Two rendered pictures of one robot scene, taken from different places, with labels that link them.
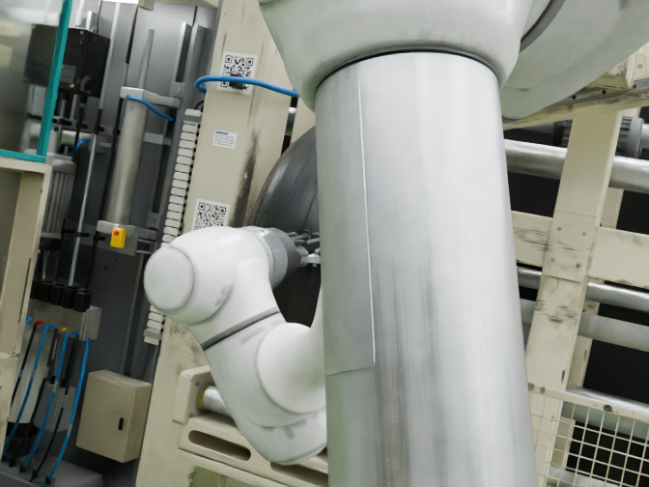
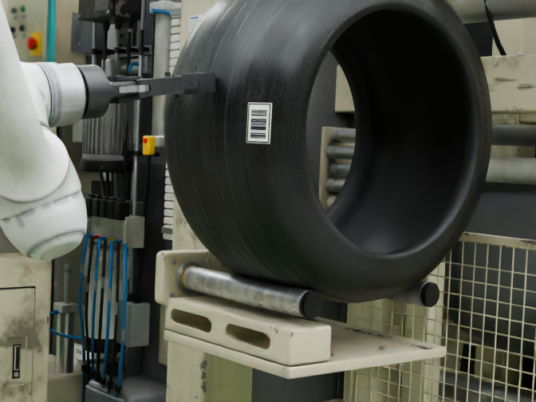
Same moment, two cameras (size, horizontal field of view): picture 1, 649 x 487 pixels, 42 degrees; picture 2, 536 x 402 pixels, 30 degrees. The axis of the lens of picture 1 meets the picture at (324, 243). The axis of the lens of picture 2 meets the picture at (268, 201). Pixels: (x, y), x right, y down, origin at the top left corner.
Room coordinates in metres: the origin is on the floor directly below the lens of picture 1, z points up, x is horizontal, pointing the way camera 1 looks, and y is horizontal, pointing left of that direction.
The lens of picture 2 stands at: (0.01, -0.83, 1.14)
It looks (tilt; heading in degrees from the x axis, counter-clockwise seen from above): 3 degrees down; 28
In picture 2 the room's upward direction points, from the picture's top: 2 degrees clockwise
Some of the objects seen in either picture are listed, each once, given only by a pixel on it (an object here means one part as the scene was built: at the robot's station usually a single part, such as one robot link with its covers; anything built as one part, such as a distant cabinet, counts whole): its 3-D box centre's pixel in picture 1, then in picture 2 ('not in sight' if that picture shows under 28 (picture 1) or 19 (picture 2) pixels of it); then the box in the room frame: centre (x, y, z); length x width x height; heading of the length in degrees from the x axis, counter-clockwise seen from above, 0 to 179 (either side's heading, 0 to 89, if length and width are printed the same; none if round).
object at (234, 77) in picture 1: (251, 85); not in sight; (1.71, 0.20, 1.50); 0.19 x 0.19 x 0.06; 67
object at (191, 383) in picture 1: (236, 385); (246, 273); (1.69, 0.12, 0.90); 0.40 x 0.03 x 0.10; 157
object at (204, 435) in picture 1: (276, 455); (242, 327); (1.50, 0.01, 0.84); 0.36 x 0.09 x 0.06; 67
